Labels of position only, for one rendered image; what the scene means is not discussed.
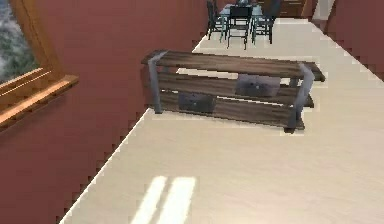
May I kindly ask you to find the wooden framed window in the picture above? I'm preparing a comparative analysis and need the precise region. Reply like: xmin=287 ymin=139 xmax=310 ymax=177
xmin=0 ymin=0 xmax=80 ymax=130

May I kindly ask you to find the glass dining table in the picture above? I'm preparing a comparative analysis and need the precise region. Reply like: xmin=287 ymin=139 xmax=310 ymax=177
xmin=218 ymin=2 xmax=265 ymax=45

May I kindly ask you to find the black dining chair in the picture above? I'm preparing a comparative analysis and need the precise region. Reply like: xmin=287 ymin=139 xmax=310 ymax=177
xmin=253 ymin=0 xmax=283 ymax=45
xmin=227 ymin=5 xmax=253 ymax=51
xmin=205 ymin=0 xmax=227 ymax=41

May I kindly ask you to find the brown wooden cabinet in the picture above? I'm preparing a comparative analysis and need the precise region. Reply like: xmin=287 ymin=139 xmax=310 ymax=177
xmin=279 ymin=0 xmax=313 ymax=19

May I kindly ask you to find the brown wooden shelf unit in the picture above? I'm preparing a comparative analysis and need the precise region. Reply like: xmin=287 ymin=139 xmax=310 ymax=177
xmin=140 ymin=49 xmax=327 ymax=135

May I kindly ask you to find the grey storage box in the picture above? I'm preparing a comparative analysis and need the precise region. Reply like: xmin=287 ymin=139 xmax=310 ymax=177
xmin=234 ymin=73 xmax=282 ymax=98
xmin=177 ymin=91 xmax=217 ymax=114

